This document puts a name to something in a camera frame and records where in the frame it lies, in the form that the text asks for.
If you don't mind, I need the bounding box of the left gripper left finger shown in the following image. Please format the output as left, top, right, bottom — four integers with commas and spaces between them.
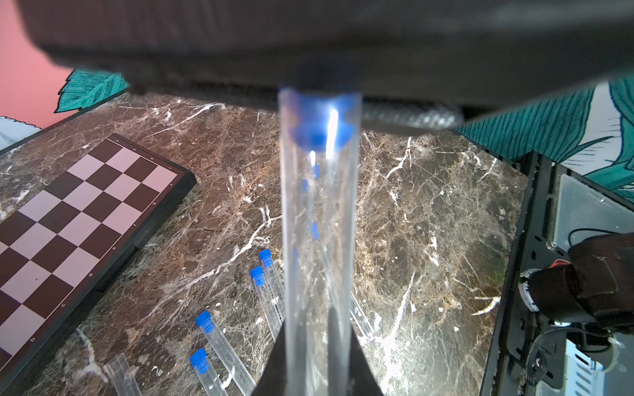
251, 323, 287, 396

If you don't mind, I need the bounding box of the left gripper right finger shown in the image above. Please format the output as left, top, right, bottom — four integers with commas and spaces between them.
348, 331, 384, 396

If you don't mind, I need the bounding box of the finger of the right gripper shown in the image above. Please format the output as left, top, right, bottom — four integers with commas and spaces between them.
18, 1, 633, 130

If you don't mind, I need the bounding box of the test tube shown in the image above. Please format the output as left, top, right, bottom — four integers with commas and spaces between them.
249, 267, 282, 341
259, 249, 286, 322
104, 353, 142, 396
190, 348, 228, 396
278, 99, 361, 395
196, 310, 256, 395

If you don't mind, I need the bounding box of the folded chess board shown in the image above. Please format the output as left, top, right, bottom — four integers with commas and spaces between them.
1, 135, 196, 395

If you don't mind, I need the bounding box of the black mounting rail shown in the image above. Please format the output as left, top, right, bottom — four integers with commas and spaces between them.
480, 152, 633, 395

